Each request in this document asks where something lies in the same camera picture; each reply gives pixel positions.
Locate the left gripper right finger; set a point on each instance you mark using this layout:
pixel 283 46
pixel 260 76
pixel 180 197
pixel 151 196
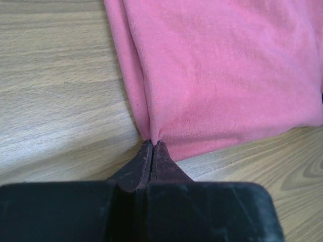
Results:
pixel 186 210

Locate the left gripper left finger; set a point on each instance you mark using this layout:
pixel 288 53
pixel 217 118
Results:
pixel 96 210

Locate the salmon pink t-shirt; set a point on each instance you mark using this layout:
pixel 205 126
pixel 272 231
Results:
pixel 206 75

